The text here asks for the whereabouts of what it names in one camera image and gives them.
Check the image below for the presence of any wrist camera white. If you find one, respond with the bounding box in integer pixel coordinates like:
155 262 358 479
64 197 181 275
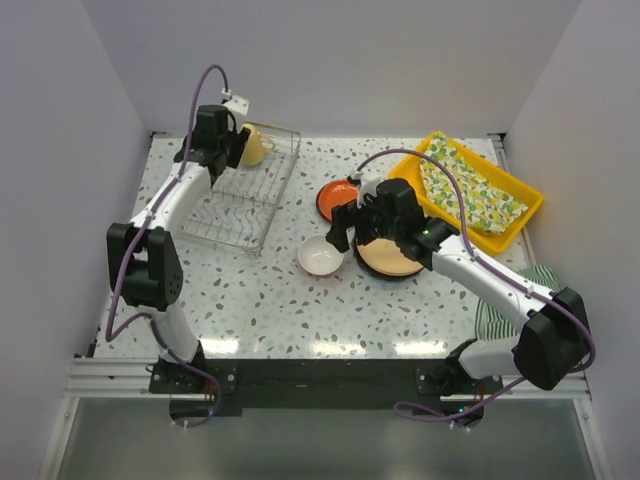
221 90 250 118
347 168 383 208

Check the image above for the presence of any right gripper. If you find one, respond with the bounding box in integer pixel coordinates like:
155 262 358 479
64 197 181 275
325 190 401 254

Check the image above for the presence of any yellow ceramic mug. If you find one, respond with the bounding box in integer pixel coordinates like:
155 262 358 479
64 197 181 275
240 123 276 167

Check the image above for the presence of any orange ceramic bowl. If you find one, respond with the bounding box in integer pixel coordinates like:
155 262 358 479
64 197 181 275
297 235 344 276

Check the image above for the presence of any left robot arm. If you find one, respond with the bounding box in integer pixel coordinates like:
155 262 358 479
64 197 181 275
104 102 248 400

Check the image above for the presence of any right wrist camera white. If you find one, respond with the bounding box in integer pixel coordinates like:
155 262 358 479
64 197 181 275
347 168 383 208

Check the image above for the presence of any green striped cloth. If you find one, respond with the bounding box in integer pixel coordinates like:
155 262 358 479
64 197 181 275
474 265 562 341

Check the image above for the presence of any lemon print cloth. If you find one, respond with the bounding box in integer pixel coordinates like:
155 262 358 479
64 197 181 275
420 131 529 236

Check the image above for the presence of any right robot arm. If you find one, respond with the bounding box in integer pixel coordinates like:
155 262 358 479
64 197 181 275
326 179 593 393

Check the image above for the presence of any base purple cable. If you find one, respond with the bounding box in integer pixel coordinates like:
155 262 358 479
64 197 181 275
393 377 526 427
149 344 224 429

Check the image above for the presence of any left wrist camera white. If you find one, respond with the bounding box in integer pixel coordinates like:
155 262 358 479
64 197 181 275
221 90 250 118

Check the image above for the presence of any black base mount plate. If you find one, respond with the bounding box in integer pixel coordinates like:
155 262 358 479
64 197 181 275
146 358 503 420

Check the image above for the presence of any teal embossed plate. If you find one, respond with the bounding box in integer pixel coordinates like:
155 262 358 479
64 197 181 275
358 262 423 282

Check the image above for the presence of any dark brown beige plate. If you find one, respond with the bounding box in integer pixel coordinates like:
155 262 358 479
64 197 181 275
352 239 426 280

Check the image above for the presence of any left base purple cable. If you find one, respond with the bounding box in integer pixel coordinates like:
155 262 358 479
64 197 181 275
149 344 224 429

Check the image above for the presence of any yellow plate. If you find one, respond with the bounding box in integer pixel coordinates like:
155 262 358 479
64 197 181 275
355 237 426 276

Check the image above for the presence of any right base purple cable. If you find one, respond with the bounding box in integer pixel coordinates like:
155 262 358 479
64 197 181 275
393 377 526 427

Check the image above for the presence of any chrome wire dish rack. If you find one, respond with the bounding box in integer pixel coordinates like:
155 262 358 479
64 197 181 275
180 123 301 256

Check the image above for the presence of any orange plate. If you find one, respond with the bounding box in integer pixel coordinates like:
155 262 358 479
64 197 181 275
315 179 362 224

